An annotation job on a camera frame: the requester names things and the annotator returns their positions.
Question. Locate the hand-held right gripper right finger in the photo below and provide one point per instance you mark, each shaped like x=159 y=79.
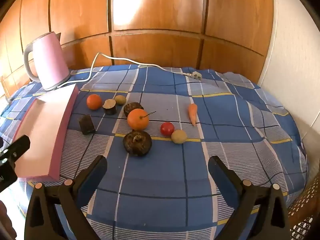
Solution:
x=222 y=177

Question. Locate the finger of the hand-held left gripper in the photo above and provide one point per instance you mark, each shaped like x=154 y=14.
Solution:
x=18 y=145

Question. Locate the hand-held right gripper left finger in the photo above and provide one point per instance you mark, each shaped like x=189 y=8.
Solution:
x=91 y=180

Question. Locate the pink shallow box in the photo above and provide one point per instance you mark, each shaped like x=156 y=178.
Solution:
x=42 y=135

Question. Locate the dark brown cut block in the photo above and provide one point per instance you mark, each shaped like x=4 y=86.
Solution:
x=87 y=125

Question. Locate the tan round potato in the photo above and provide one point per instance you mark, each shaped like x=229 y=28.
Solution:
x=179 y=136

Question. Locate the small orange carrot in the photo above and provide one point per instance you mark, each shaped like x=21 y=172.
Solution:
x=192 y=112

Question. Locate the red tomato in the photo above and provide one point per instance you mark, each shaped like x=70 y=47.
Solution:
x=167 y=129

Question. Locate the dark cylinder with pale cut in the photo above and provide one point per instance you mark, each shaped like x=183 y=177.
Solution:
x=109 y=107

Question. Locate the large orange with stem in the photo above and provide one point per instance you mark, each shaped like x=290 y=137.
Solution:
x=137 y=119

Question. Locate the small orange mandarin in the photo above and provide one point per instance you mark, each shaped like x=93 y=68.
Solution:
x=94 y=101

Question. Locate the small greenish-tan round fruit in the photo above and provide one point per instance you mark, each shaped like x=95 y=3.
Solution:
x=120 y=99

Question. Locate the person's left hand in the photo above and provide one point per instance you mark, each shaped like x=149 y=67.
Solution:
x=4 y=221

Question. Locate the blue plaid tablecloth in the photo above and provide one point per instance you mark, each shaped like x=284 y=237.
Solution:
x=160 y=192

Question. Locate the woven rattan chair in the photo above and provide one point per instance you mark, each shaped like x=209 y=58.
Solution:
x=303 y=212

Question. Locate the pink electric kettle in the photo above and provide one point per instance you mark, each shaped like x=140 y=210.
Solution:
x=47 y=60

